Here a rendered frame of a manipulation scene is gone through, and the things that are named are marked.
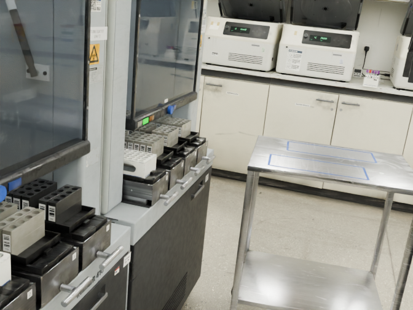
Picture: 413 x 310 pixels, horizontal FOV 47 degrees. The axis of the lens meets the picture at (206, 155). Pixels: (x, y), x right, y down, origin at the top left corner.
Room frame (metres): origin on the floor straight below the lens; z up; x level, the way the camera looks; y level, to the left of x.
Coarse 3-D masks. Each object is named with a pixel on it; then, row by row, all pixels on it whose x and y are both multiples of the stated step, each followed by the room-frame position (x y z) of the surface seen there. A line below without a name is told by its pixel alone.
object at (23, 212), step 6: (24, 210) 0.93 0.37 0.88; (30, 210) 0.92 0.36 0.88; (12, 216) 0.89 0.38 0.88; (18, 216) 0.89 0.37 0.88; (0, 222) 0.85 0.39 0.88; (6, 222) 0.86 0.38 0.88; (12, 222) 0.86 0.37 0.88; (0, 228) 0.83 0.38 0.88; (0, 234) 0.83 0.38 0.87; (0, 240) 0.83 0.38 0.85; (0, 246) 0.83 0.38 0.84
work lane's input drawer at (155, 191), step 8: (128, 176) 1.36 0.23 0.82; (152, 176) 1.38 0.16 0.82; (160, 176) 1.40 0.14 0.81; (168, 176) 1.46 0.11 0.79; (128, 184) 1.35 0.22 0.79; (136, 184) 1.34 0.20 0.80; (144, 184) 1.33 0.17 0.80; (152, 184) 1.34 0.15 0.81; (160, 184) 1.39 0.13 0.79; (128, 192) 1.35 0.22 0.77; (136, 192) 1.34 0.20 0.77; (144, 192) 1.33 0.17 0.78; (152, 192) 1.33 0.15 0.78; (160, 192) 1.39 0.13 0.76; (176, 192) 1.42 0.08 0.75; (152, 200) 1.33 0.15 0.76; (168, 200) 1.35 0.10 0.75
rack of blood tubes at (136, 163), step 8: (128, 152) 1.45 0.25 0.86; (136, 152) 1.45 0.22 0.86; (144, 152) 1.46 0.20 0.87; (128, 160) 1.37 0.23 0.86; (136, 160) 1.38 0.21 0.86; (144, 160) 1.38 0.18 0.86; (152, 160) 1.41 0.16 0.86; (128, 168) 1.45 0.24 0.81; (136, 168) 1.36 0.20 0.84; (144, 168) 1.36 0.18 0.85; (152, 168) 1.42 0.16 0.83; (136, 176) 1.36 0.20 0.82; (144, 176) 1.36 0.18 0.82
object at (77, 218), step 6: (84, 210) 1.07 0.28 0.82; (90, 210) 1.05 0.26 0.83; (78, 216) 1.04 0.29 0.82; (84, 216) 1.02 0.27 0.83; (90, 216) 1.05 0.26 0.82; (48, 222) 0.97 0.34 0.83; (66, 222) 1.00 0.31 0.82; (72, 222) 1.01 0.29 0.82; (78, 222) 0.99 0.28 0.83; (54, 228) 0.97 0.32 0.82; (60, 228) 0.96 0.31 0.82; (66, 228) 0.96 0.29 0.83; (72, 228) 0.97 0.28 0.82
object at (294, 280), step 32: (256, 160) 1.64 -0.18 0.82; (288, 160) 1.68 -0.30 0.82; (320, 160) 1.72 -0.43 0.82; (352, 160) 1.77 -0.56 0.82; (384, 160) 1.81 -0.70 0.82; (256, 192) 1.99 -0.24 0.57; (384, 224) 1.90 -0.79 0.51; (256, 256) 1.93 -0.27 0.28; (256, 288) 1.67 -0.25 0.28; (288, 288) 1.69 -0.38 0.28; (320, 288) 1.72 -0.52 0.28; (352, 288) 1.74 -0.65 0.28
